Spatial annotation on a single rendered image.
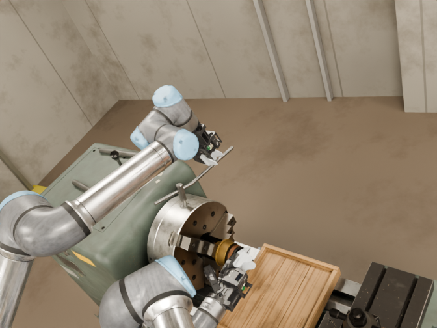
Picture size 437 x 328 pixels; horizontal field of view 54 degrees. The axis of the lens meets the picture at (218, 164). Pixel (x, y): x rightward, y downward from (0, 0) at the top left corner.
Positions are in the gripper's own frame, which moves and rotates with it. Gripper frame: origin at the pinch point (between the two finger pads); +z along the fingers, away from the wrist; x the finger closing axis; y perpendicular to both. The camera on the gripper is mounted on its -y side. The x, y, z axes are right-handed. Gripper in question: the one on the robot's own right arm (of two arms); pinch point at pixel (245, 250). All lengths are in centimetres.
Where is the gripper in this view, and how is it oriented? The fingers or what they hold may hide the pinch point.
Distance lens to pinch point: 141.8
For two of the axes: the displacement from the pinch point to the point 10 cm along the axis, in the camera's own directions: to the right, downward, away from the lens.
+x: -3.3, -7.2, -6.1
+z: 5.5, -6.7, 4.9
